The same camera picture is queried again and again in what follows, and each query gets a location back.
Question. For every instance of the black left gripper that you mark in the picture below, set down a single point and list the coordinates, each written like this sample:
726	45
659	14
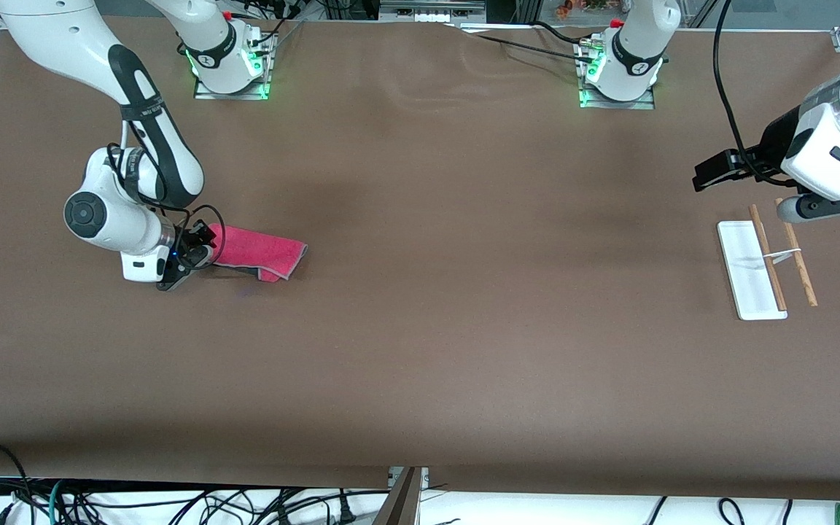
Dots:
776	144

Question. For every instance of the black power plug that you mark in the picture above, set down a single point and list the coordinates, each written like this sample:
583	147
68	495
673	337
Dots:
347	512

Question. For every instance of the brown table cover sheet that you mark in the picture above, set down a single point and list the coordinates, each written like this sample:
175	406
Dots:
420	328

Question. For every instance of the pink towel with grey edge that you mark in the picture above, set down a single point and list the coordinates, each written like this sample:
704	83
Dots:
259	251

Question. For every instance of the grey device with sockets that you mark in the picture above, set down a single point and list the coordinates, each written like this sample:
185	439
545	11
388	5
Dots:
431	10

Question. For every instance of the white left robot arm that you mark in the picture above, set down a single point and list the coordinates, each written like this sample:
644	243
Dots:
828	153

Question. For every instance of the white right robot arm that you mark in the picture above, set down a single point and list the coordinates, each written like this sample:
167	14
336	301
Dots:
63	36

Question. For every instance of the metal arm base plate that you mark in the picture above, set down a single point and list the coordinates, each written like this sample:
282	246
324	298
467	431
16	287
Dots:
205	93
595	103

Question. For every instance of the grey angled beam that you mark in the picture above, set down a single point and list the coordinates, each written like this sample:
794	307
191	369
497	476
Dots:
399	503

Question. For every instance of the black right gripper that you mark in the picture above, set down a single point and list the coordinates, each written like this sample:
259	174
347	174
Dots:
191	251

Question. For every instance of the wooden chopsticks pair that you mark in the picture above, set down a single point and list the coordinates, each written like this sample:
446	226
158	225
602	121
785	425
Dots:
748	277

